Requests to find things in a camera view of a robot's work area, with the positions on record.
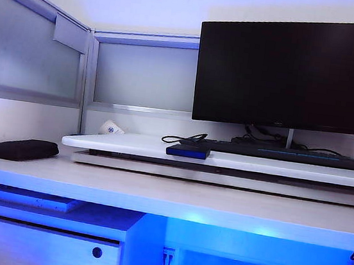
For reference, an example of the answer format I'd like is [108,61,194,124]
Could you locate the black portable hard drive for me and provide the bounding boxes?
[165,143,212,161]

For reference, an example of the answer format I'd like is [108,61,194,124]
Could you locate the black data cable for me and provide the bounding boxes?
[160,128,210,150]

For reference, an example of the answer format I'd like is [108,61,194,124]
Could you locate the white riser top board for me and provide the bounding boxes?
[60,124,354,188]

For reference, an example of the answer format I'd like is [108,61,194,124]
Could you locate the white paper cup blue logo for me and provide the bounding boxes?
[99,117,128,138]

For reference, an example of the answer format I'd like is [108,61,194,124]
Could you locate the silver monitor stand neck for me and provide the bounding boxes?
[285,128,296,151]

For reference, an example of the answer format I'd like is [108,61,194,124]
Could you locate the black keyboard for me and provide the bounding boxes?
[190,136,354,170]

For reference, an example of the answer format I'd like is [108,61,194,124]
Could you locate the black computer monitor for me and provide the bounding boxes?
[190,1,354,140]

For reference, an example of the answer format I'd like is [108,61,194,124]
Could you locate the black fabric pouch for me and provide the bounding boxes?
[0,135,61,167]

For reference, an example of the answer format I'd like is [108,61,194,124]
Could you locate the white flat slab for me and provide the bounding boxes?
[0,184,88,216]

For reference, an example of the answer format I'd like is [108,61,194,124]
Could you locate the white drawer cabinet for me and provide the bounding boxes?
[0,194,167,265]

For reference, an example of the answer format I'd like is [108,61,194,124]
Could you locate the black monitor cables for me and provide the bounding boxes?
[230,121,290,150]

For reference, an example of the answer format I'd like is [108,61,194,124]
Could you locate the grey aluminium partition post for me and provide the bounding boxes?
[72,27,103,135]

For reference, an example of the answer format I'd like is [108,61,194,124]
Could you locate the white wall socket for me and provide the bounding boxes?
[162,246,177,259]

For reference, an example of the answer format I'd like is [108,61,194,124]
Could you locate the grey partition bracket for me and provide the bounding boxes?
[51,12,91,55]

